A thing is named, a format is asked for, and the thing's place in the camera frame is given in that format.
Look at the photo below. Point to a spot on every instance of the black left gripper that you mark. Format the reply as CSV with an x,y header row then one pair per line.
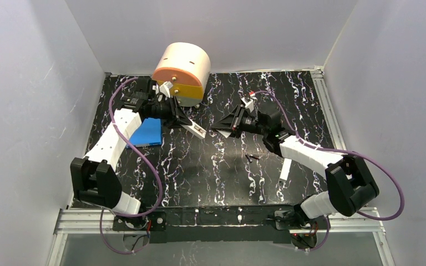
x,y
172,111

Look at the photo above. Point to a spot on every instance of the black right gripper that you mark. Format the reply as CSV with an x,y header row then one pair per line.
x,y
238,119

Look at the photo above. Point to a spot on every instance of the white remote control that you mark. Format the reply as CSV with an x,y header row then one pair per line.
x,y
196,130

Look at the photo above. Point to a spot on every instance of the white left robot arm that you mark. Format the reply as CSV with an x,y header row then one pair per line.
x,y
93,176

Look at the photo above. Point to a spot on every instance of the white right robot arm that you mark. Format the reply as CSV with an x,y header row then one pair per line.
x,y
350,184

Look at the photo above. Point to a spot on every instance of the blue folded booklet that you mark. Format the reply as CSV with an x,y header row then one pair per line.
x,y
148,134

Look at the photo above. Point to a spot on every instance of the cream round drawer cabinet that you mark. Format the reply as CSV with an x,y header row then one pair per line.
x,y
187,67

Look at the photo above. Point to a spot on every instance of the white rectangular bar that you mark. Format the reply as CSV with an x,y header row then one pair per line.
x,y
285,170

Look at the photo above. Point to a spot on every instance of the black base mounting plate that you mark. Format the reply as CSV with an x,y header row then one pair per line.
x,y
277,223

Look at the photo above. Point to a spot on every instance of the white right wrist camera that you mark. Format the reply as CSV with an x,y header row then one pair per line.
x,y
249,103

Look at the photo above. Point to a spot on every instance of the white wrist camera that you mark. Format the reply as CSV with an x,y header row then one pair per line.
x,y
249,103
164,88

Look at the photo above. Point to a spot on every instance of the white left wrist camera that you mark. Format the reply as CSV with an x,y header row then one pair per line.
x,y
164,88

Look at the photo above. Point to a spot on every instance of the aluminium frame rail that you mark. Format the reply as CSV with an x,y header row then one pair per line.
x,y
356,223

